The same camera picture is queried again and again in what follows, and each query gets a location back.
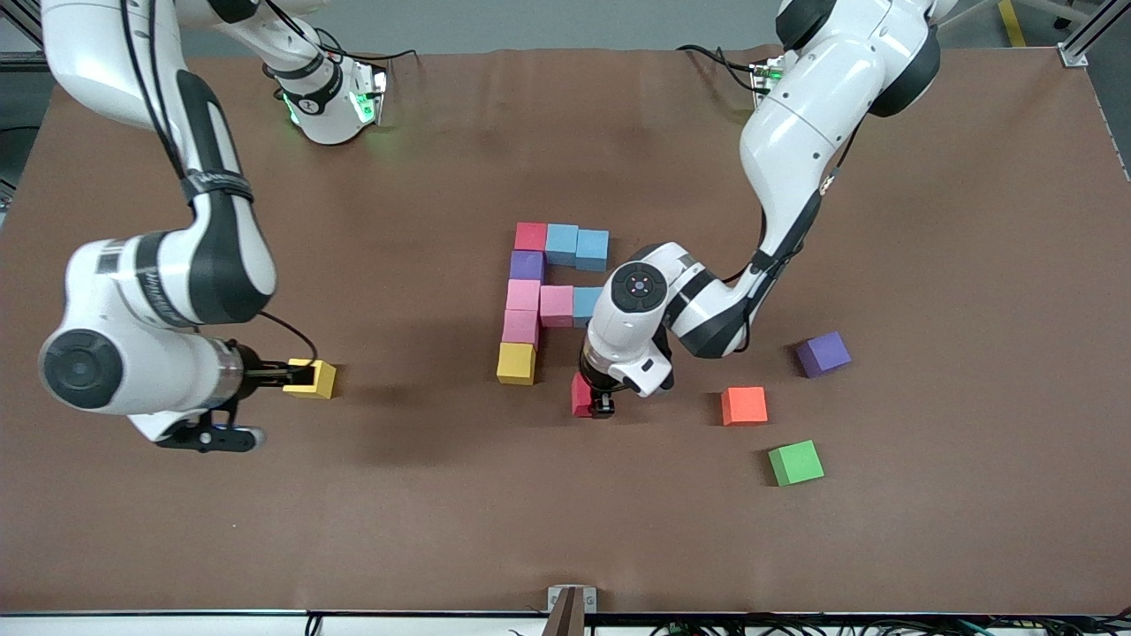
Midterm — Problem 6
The brown table cover sheet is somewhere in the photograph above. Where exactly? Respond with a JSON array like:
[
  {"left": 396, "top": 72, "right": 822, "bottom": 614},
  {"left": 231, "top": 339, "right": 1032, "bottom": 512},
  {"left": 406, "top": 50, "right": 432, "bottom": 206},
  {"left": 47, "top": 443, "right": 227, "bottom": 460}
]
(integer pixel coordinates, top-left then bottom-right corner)
[{"left": 0, "top": 44, "right": 1131, "bottom": 617}]

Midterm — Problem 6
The orange foam cube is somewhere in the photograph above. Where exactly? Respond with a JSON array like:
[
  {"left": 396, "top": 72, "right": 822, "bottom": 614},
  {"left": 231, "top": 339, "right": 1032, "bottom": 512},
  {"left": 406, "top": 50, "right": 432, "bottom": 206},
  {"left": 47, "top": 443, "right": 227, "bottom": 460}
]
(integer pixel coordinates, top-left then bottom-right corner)
[{"left": 720, "top": 386, "right": 769, "bottom": 428}]

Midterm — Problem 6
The black arm base cable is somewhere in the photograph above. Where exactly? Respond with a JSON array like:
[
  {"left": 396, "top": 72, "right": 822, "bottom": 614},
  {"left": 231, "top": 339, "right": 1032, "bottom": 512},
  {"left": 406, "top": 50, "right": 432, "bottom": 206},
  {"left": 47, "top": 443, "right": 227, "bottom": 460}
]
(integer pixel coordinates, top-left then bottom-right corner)
[{"left": 676, "top": 44, "right": 763, "bottom": 94}]

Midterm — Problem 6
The grey metal bracket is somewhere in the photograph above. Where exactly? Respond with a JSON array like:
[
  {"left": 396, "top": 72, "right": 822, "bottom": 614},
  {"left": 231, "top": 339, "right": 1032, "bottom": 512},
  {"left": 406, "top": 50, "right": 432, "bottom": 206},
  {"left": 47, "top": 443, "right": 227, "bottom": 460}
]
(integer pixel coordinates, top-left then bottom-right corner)
[{"left": 543, "top": 585, "right": 598, "bottom": 636}]

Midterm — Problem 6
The aluminium frame profile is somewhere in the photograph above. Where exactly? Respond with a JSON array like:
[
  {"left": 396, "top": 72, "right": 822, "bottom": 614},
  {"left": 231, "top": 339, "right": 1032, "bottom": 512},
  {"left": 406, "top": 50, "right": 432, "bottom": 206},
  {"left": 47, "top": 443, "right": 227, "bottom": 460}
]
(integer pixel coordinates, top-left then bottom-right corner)
[
  {"left": 0, "top": 0, "right": 47, "bottom": 76},
  {"left": 1058, "top": 0, "right": 1131, "bottom": 69}
]

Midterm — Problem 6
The green foam cube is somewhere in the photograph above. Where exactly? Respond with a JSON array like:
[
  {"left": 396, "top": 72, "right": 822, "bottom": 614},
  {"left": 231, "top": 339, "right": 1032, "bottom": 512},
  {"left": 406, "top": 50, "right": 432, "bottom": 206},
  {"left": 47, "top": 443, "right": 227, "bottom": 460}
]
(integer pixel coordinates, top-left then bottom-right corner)
[{"left": 767, "top": 439, "right": 826, "bottom": 488}]

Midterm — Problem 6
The yellow foam cube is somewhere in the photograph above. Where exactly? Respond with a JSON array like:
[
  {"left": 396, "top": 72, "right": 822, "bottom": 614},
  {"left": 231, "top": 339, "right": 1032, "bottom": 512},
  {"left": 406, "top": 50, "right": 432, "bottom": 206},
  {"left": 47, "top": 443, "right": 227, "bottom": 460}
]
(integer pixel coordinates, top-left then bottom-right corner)
[
  {"left": 282, "top": 358, "right": 338, "bottom": 400},
  {"left": 496, "top": 342, "right": 537, "bottom": 387}
]

